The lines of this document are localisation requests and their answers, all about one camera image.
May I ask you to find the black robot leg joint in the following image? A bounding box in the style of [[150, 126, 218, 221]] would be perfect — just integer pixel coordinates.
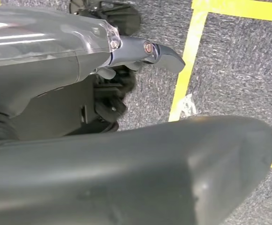
[[93, 66, 137, 134]]

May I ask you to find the black robot foot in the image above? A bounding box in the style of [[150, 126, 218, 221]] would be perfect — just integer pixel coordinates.
[[69, 0, 142, 37]]

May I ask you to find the white tape scrap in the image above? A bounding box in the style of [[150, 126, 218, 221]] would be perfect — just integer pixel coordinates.
[[181, 94, 198, 117]]

